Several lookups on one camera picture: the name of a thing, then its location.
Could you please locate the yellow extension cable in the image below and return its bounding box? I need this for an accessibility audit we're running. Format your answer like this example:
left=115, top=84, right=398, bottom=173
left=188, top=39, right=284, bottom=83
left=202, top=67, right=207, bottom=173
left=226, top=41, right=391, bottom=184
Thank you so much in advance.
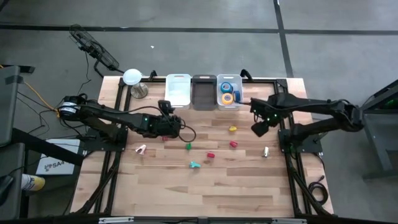
left=0, top=64, right=68, bottom=119

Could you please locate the silver metal bracket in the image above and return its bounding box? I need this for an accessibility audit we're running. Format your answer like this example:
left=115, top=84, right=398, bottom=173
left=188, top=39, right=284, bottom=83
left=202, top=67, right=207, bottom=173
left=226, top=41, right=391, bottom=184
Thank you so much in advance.
left=98, top=217, right=135, bottom=224
left=271, top=217, right=308, bottom=224

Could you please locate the translucent white plastic bin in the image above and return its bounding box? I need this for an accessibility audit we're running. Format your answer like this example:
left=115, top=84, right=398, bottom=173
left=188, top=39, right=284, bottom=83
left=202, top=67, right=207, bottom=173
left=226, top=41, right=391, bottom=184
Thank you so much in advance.
left=216, top=73, right=244, bottom=111

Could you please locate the dark grey plastic bin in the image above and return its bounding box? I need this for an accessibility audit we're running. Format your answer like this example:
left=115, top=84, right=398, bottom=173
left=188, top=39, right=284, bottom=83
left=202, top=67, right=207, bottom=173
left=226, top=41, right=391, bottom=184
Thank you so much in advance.
left=191, top=74, right=218, bottom=111

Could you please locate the grey cabinet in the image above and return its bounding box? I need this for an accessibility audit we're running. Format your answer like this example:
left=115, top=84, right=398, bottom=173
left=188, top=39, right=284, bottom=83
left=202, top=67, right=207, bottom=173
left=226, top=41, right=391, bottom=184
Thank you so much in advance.
left=0, top=65, right=21, bottom=147
left=0, top=142, right=26, bottom=220

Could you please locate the black coiled cable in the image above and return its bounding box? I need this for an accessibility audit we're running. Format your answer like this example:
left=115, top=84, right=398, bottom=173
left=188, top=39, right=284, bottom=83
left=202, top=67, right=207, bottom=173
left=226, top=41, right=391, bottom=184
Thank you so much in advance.
left=307, top=175, right=330, bottom=206

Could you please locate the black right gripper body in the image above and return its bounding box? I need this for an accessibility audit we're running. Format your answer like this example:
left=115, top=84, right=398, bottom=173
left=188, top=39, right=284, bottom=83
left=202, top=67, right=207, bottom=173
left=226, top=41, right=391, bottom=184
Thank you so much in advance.
left=250, top=96, right=281, bottom=126

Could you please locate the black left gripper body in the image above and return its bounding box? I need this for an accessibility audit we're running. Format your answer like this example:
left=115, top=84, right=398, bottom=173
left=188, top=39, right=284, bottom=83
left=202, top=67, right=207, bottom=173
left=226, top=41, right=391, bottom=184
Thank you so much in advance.
left=154, top=111, right=185, bottom=140

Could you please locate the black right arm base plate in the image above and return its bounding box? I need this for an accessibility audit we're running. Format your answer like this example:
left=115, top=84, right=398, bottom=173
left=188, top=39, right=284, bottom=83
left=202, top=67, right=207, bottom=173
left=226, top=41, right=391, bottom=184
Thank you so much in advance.
left=278, top=129, right=324, bottom=153

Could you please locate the yellow tape roll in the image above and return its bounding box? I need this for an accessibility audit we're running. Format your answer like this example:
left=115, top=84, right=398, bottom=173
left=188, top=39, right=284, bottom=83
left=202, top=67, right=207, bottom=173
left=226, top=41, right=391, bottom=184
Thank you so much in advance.
left=221, top=92, right=234, bottom=106

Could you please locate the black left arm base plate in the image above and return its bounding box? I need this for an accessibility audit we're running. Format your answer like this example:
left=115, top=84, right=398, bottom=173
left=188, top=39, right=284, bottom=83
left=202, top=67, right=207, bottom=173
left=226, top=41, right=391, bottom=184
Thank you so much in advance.
left=83, top=127, right=129, bottom=152

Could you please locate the black aluminium table frame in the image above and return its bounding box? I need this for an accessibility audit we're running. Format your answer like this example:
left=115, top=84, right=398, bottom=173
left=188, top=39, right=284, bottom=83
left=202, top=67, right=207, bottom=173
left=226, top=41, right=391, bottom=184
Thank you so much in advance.
left=71, top=76, right=335, bottom=218

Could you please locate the white printed box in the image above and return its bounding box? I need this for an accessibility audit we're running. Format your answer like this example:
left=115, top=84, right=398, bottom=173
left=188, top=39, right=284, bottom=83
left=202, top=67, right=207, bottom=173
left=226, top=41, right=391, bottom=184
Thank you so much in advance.
left=35, top=138, right=82, bottom=176

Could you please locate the light blue tape roll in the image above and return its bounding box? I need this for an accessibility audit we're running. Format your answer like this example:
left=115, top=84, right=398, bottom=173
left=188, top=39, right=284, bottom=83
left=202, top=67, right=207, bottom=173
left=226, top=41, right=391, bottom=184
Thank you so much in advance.
left=220, top=81, right=234, bottom=95

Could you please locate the black metal stand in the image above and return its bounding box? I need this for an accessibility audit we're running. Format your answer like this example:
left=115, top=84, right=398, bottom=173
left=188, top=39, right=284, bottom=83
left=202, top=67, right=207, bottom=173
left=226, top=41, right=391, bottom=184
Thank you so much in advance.
left=357, top=79, right=398, bottom=181

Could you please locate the black wire mesh tray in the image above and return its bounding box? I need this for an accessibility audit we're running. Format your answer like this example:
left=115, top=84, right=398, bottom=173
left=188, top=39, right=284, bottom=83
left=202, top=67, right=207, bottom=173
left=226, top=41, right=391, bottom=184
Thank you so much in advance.
left=68, top=24, right=121, bottom=73

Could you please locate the yellow white bottle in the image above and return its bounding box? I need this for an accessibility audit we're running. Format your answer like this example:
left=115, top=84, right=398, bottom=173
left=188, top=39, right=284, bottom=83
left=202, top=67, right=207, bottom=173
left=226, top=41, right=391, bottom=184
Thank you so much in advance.
left=21, top=173, right=46, bottom=192

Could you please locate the black diagonal beam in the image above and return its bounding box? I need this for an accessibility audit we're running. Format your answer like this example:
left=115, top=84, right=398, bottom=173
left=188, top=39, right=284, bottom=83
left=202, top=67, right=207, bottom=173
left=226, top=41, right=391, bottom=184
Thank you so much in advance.
left=11, top=127, right=85, bottom=167

